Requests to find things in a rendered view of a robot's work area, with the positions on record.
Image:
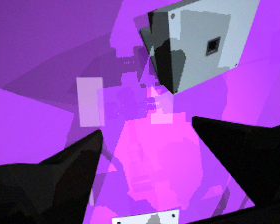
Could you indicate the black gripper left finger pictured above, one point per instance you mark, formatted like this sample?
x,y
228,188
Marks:
x,y
56,190

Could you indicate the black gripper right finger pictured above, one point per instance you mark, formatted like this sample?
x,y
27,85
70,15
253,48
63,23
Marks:
x,y
249,153

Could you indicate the grey metal panel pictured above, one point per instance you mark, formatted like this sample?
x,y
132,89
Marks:
x,y
192,41

